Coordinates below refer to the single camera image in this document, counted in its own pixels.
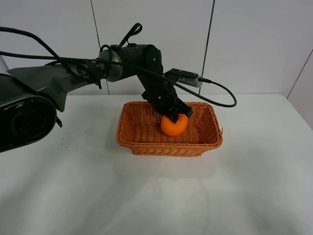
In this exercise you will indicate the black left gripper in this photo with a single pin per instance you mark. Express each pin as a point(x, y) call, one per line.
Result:
point(163, 97)

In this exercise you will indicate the orange with stem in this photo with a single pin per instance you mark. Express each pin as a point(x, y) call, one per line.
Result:
point(171, 129)

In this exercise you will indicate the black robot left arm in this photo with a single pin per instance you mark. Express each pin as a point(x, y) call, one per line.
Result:
point(30, 97)

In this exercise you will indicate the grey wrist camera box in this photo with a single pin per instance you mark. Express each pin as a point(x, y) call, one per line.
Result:
point(184, 77)

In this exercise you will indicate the orange woven wicker basket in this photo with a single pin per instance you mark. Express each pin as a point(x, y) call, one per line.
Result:
point(139, 130)

